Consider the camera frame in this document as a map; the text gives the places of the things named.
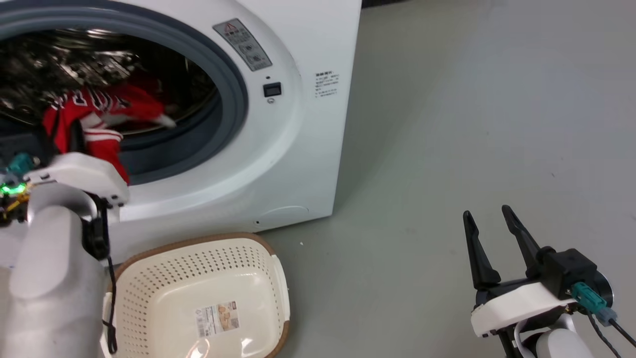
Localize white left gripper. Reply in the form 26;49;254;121
27;119;130;208

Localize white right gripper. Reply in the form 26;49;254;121
463;204;579;340

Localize red and white garment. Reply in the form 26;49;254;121
41;72;179;186

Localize cream perforated laundry basket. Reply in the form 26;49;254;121
101;232;292;358

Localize white front-load washing machine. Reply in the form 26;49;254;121
0;0;362;265

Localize shiny steel washer drum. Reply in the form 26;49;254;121
0;29;220;136

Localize green lit circuit board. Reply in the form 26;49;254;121
0;180;30;225

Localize grey rubber door gasket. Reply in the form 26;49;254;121
0;0;249;186

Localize grey warning sticker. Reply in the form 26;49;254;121
213;18;273;72

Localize round filter cover panel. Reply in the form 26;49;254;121
257;205;311;230

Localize paper label with picture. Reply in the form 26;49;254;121
194;300;241;339

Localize small printed text label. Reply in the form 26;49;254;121
314;71;340;99

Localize teal left camera connector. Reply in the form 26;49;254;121
6;153;40;176

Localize teal camera connector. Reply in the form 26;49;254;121
6;153;40;176
570;281;618;326

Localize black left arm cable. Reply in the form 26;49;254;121
81;193;119;355

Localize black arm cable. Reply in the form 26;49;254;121
585;308;636;358
81;193;119;355

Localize teal right camera connector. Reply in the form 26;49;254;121
570;281;618;326

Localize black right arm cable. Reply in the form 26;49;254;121
585;308;636;358

